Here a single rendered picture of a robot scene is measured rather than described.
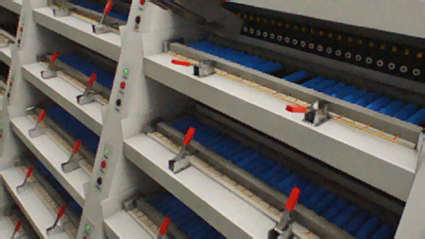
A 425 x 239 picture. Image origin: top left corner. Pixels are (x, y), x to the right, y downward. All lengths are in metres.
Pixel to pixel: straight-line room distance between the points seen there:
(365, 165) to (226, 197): 0.29
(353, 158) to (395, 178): 0.06
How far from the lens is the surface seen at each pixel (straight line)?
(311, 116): 0.57
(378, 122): 0.56
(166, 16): 0.88
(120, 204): 0.99
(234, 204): 0.69
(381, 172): 0.52
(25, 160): 1.62
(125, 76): 0.91
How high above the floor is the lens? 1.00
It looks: 8 degrees down
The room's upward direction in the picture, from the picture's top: 16 degrees clockwise
